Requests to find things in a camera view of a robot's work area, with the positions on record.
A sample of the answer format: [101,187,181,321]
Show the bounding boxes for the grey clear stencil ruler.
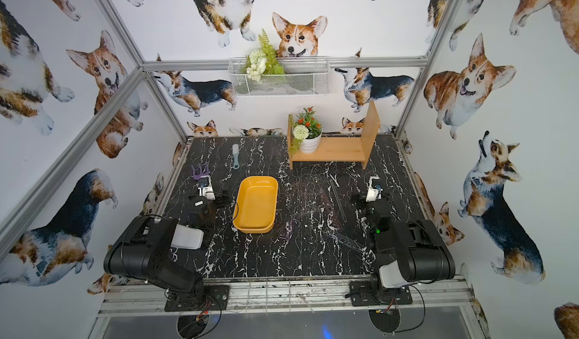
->
[323,230,366,254]

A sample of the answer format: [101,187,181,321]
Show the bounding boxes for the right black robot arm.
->
[351,194,456,304]

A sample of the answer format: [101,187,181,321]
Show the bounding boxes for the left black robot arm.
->
[103,214,205,304]

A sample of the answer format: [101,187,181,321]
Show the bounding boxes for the yellow plastic storage box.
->
[233,176,279,234]

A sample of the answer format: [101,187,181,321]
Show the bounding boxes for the purple pink garden fork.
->
[191,163,210,182]

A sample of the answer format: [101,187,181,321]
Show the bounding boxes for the wooden shelf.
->
[287,102,381,169]

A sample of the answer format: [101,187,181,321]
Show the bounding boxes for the teal cleaning brush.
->
[232,144,240,170]

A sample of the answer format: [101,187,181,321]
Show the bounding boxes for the white potted plant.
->
[288,107,323,154]

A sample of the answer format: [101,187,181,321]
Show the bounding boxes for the green fern white flowers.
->
[241,29,285,82]

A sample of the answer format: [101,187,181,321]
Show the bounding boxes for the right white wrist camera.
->
[366,176,383,203]

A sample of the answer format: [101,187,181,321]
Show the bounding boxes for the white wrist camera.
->
[198,176,216,200]
[366,176,383,203]

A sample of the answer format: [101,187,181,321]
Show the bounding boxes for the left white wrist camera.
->
[198,176,216,200]

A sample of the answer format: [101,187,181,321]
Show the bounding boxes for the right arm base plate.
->
[345,281,413,307]

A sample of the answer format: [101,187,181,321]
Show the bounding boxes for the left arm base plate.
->
[164,285,231,312]

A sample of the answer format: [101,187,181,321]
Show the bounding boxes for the white wire wall basket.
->
[228,58,330,97]

